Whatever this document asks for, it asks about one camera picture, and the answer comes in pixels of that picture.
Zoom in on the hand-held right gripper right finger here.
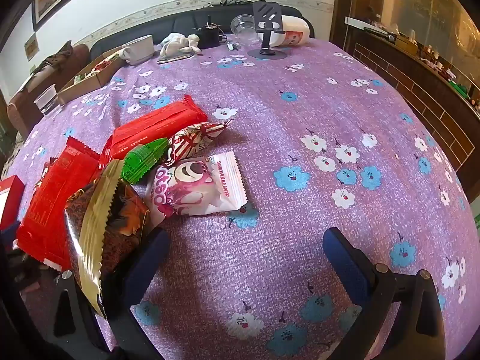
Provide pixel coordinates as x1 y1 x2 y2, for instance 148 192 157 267
322 227 448 360

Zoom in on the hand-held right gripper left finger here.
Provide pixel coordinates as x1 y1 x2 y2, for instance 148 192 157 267
52 227 171 360

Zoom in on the large gold brown snack packet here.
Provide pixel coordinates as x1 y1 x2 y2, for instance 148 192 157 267
64 159 155 317

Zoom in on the pink bear snack packet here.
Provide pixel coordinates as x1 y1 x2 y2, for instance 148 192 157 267
144 151 249 218

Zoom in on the green snack packet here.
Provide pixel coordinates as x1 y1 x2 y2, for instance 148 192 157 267
121 137 170 185

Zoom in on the large red snack packet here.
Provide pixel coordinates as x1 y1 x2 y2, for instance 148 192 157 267
15 137 103 271

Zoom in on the long red snack packet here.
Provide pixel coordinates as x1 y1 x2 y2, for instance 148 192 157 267
102 95 209 162

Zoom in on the red tray with white inside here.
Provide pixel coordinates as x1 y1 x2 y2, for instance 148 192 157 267
0 175 26 231

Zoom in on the purple floral tablecloth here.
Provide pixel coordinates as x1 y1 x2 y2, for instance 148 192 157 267
2 38 477 360

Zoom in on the red white striped candy packet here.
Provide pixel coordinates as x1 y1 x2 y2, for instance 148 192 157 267
167 119 234 166

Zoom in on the cardboard box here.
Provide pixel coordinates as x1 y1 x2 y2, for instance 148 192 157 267
56 47 127 104

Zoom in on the clear plastic cup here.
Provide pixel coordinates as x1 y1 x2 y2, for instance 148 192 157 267
34 83 61 116
230 13 260 44

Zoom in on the brown armchair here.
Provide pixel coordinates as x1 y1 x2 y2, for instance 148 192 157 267
7 43 91 133

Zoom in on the wooden display cabinet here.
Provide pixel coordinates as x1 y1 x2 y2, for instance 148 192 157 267
330 0 480 184

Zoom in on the assorted snack packet pile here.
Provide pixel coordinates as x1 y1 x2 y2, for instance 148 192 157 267
74 53 125 82

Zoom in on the white ceramic bowl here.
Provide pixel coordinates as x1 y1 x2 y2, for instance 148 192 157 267
119 34 155 65

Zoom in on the white plush toy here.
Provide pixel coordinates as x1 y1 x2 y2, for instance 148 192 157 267
159 33 200 58

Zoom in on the brown folded garment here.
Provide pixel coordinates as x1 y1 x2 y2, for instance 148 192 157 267
35 40 74 73

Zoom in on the black container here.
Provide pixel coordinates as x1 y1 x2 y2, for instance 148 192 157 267
192 15 226 49

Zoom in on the black leather sofa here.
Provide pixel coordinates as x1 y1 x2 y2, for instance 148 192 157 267
89 4 316 62

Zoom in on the white plastic jar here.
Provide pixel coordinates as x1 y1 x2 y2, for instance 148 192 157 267
275 15 311 47

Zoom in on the black phone stand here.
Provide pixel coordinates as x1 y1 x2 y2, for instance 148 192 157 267
247 1 289 60

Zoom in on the grey green cloth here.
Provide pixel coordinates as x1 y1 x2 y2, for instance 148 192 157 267
203 0 256 9

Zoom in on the small wall sign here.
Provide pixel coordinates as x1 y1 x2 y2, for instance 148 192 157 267
24 33 40 61

